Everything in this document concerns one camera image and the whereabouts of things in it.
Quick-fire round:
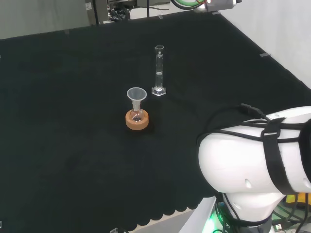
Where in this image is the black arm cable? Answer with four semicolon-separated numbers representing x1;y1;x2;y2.
205;103;311;144

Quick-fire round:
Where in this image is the grey metal cabinet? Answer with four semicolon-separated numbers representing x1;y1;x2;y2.
84;0;109;26

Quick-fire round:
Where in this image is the black cable bundle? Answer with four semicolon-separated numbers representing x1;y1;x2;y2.
108;6;131;21

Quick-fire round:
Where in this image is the clear glass graduated cylinder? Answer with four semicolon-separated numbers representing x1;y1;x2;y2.
151;45;168;97

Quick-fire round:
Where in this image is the round-bottom glass flask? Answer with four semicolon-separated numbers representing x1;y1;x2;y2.
130;101;144;122

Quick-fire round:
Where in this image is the black arm strap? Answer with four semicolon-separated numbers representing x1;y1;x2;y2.
261;118;302;195

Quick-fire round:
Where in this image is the black bench cloth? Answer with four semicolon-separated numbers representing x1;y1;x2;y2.
0;11;311;231

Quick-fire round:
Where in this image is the cork ring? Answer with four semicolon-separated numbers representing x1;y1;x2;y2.
125;109;150;131

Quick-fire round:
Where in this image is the yellow stop button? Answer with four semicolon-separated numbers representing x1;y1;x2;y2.
285;193;311;209

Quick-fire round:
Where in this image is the clear plastic funnel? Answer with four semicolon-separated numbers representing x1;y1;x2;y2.
126;87;147;110

